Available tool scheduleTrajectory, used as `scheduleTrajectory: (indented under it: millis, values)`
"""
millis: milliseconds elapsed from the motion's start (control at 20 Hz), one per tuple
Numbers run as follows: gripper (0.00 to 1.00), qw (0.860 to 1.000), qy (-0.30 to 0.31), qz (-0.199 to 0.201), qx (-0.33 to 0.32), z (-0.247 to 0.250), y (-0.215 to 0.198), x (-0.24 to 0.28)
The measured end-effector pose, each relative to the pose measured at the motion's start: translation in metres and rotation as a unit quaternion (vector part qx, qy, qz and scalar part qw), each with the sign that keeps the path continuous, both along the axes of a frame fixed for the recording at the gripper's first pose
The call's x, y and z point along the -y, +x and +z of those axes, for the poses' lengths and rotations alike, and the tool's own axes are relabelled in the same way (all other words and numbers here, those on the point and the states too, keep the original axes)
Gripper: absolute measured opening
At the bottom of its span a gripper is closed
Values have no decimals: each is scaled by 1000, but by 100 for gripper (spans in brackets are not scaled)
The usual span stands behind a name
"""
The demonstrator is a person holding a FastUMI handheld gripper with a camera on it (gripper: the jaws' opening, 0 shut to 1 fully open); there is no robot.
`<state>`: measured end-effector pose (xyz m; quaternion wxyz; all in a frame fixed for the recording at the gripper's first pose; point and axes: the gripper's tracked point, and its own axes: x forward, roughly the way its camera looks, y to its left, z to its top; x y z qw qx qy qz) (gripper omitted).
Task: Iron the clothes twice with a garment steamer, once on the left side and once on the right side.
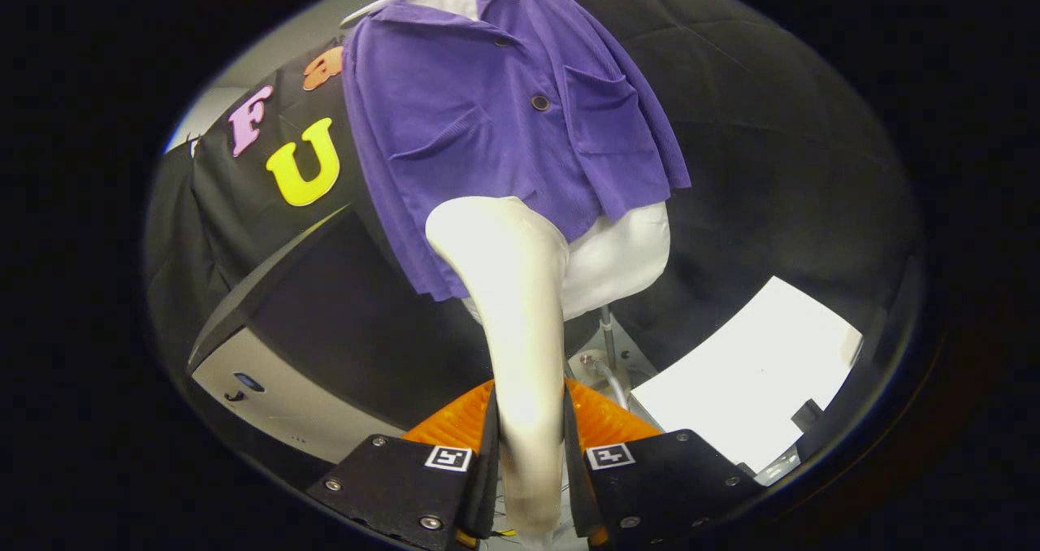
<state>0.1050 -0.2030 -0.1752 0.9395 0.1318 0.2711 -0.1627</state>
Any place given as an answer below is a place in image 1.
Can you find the white garment steamer base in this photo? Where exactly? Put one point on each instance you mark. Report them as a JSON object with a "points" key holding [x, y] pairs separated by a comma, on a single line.
{"points": [[589, 368]]}

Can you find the grey cabinet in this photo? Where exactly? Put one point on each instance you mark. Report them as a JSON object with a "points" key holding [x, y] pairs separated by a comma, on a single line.
{"points": [[349, 315]]}

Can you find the white flat board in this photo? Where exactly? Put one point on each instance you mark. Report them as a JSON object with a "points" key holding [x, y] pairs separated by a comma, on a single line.
{"points": [[747, 372]]}

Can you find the small black block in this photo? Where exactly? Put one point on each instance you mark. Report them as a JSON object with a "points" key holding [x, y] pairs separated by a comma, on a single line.
{"points": [[807, 415]]}

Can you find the black backdrop cloth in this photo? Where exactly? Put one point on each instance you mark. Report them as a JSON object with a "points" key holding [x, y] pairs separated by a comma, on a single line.
{"points": [[796, 169]]}

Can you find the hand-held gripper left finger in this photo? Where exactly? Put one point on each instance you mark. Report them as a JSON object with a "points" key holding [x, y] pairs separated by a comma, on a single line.
{"points": [[390, 486]]}

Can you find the white garment steamer head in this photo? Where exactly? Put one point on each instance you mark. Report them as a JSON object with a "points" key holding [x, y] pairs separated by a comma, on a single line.
{"points": [[520, 307]]}

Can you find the purple jacket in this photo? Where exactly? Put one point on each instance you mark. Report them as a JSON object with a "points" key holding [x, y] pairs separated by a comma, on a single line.
{"points": [[471, 112]]}

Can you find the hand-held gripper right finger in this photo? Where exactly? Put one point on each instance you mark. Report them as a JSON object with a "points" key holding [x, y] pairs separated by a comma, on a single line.
{"points": [[666, 486]]}

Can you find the thin metal pole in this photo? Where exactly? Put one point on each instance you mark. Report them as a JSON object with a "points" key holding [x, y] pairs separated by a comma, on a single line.
{"points": [[606, 327]]}

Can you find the white torso form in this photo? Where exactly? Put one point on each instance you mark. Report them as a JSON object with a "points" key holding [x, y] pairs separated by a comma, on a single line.
{"points": [[626, 250]]}

